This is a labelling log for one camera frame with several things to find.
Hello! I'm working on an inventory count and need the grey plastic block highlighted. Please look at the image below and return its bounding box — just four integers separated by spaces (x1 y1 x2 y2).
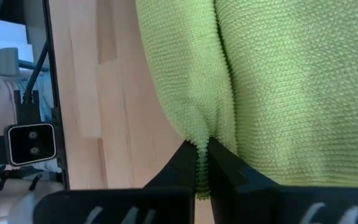
0 47 20 77

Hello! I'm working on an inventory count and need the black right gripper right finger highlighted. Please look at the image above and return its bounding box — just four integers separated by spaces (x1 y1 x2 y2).
208 136 358 224

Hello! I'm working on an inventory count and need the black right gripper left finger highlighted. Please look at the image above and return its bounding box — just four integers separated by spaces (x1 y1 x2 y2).
34 139 198 224

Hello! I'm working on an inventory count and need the black table-level camera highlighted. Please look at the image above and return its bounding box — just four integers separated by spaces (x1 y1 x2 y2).
4 123 57 166

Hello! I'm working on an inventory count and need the black aluminium table frame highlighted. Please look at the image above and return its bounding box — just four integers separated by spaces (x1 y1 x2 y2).
42 0 71 190

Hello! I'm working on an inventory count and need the white flat panel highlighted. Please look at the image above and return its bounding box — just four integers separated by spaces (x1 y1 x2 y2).
0 16 34 74

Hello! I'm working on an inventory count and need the green microfiber towel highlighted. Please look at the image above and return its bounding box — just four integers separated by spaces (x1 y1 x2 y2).
134 0 358 200

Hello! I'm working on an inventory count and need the black camera cable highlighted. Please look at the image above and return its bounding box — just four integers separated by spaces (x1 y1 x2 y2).
23 42 49 103

